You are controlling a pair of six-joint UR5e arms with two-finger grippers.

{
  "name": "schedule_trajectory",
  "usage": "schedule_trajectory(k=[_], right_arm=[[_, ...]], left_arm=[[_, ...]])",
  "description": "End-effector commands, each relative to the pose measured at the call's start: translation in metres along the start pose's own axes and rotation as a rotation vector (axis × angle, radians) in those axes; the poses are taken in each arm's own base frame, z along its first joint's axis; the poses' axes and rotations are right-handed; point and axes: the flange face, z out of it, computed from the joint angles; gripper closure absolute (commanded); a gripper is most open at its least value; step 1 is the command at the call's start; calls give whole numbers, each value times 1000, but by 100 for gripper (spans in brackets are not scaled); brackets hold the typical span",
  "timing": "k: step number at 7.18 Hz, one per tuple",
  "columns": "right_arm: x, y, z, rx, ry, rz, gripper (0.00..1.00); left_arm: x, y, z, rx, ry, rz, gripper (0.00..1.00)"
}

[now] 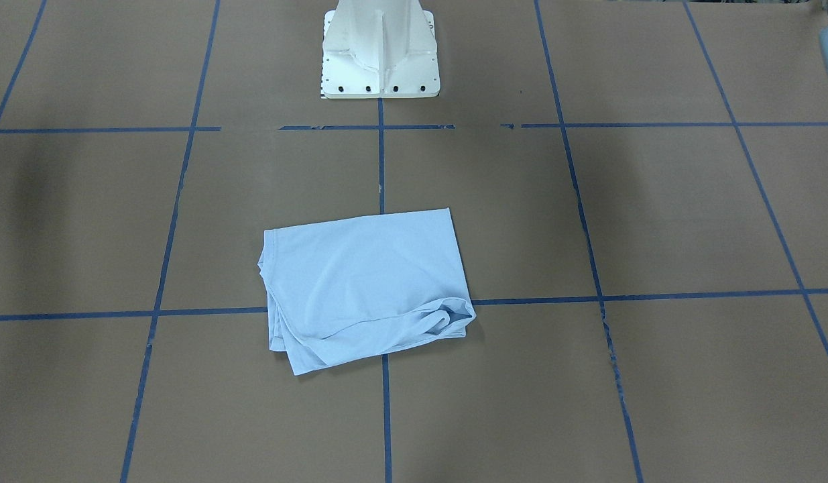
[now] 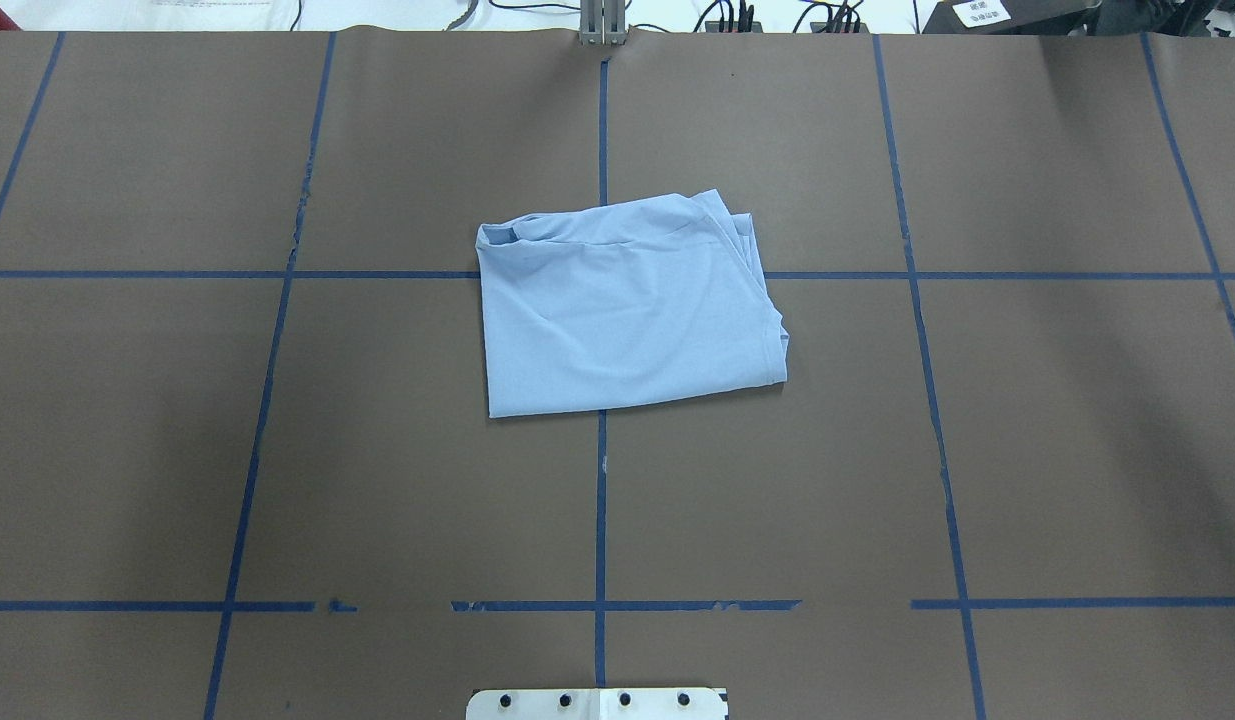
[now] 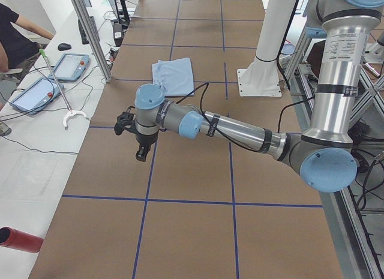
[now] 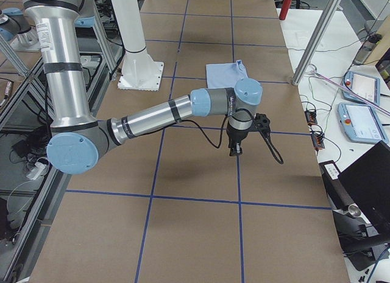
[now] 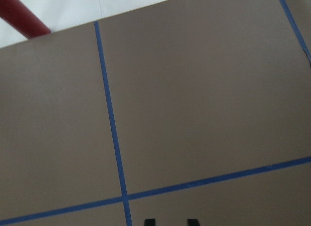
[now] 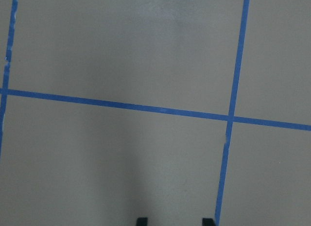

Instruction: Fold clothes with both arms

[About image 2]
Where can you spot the white label card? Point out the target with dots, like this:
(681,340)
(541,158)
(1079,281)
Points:
(981,13)

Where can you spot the light blue t-shirt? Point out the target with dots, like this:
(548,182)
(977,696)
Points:
(632,304)

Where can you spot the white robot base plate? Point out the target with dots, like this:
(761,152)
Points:
(600,703)

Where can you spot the aluminium frame post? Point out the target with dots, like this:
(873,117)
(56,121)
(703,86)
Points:
(603,23)

